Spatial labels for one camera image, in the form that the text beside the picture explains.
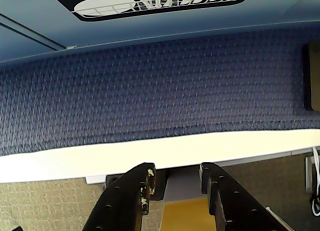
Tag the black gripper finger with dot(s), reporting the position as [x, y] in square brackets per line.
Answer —
[235, 206]
[120, 201]

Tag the yellow flat block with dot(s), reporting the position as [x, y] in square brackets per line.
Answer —
[185, 216]

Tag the black framed panel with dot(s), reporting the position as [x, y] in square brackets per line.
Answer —
[313, 76]

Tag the blue toy kitchen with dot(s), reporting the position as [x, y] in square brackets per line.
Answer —
[175, 31]

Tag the black white dishware sticker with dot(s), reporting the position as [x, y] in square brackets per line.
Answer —
[160, 8]

